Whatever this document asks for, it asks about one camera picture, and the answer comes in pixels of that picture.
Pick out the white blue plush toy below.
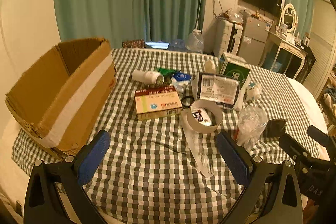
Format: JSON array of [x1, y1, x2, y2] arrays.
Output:
[[245, 83, 262, 102]]

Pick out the strip of small vials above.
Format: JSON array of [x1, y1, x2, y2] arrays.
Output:
[[142, 79, 172, 89]]

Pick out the large water jug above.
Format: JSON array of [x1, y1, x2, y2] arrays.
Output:
[[185, 21, 204, 53]]

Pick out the white oval mirror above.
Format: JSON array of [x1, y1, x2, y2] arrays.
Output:
[[278, 3, 298, 33]]

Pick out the patterned brown bag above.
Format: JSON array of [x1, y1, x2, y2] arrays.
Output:
[[122, 39, 145, 48]]

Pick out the black white foil pouch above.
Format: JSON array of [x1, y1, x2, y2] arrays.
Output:
[[192, 72, 240, 109]]

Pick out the brown cardboard box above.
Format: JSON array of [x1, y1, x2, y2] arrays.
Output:
[[5, 38, 116, 159]]

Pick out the clear plastic bag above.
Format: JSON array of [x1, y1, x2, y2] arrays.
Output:
[[234, 106, 268, 152]]

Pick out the green white carton box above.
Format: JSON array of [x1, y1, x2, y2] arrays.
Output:
[[217, 52, 251, 87]]

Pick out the green checkered cloth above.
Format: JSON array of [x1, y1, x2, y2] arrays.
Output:
[[11, 49, 319, 223]]

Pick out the blue white tissue pack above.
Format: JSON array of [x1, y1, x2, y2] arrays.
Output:
[[171, 72, 192, 95]]

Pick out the white suitcase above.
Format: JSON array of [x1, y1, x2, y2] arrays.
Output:
[[213, 19, 243, 57]]

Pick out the white dressing table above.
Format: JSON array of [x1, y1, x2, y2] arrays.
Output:
[[259, 32, 308, 84]]

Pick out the grey mini fridge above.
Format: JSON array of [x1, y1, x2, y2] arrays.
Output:
[[238, 15, 269, 66]]

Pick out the white pill bottle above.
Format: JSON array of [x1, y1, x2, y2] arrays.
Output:
[[131, 70, 164, 85]]

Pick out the green snack packet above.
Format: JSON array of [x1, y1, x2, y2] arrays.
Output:
[[155, 68, 178, 79]]

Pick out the small water bottles pack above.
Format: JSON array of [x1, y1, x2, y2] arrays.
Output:
[[168, 39, 188, 52]]

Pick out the white tape roll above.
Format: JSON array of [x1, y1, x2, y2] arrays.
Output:
[[186, 100, 223, 134]]

